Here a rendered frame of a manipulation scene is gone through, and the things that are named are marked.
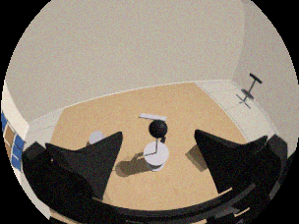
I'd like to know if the glass french press with black plunger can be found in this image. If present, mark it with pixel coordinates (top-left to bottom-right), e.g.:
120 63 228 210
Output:
145 119 169 171

